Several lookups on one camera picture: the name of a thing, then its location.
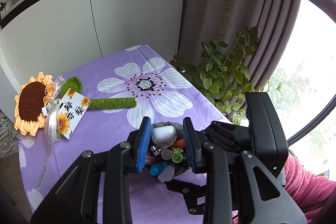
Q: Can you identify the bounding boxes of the translucent white pen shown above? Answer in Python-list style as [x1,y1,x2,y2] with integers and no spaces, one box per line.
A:
[157,165,176,182]

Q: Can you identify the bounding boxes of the window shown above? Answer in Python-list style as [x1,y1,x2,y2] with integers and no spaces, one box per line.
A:
[268,0,336,177]

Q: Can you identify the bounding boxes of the crochet sunflower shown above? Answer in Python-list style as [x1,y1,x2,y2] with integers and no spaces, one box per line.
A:
[14,72,138,138]

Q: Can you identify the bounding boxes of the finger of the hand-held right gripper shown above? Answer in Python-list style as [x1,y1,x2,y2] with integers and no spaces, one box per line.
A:
[165,178,208,215]
[201,120,248,153]

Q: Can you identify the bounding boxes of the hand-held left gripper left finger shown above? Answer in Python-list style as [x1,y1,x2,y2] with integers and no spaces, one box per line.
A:
[30,116,152,224]

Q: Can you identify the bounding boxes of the grey pink curtain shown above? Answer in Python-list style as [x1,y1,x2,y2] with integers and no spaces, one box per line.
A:
[181,0,305,94]

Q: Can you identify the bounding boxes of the person's right forearm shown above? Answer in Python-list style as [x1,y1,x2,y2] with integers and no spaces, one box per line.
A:
[282,154,336,224]

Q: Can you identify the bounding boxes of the grey clay pen holder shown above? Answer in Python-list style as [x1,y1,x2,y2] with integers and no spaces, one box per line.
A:
[150,121,190,183]

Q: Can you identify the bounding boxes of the clear printed ribbon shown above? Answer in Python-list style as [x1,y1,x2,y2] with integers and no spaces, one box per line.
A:
[34,76,66,189]

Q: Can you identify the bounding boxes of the purple floral tablecloth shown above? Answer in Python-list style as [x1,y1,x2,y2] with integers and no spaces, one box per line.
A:
[18,44,237,224]

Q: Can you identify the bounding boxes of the green leafy plant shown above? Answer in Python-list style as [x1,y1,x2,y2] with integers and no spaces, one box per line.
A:
[170,0,284,125]

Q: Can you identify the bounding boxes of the white rounded case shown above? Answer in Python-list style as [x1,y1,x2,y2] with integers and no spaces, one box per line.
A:
[151,126,176,146]

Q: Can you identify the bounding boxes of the blue pen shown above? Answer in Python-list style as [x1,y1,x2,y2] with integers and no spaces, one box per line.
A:
[150,163,167,177]

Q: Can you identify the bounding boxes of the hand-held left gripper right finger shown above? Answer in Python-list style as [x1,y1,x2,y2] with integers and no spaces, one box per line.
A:
[183,117,307,224]

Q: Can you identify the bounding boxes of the tall stack of papers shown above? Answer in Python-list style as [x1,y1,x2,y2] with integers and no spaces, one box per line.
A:
[0,111,20,159]

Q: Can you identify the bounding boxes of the green pen with carrot charm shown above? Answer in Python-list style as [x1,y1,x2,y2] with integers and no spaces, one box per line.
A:
[171,138,185,164]

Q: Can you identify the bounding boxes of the white bookcase cabinet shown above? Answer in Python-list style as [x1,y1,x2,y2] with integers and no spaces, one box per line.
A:
[0,0,185,119]

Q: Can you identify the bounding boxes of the sunflower print gift tag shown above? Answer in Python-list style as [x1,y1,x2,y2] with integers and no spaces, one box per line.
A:
[58,88,92,140]

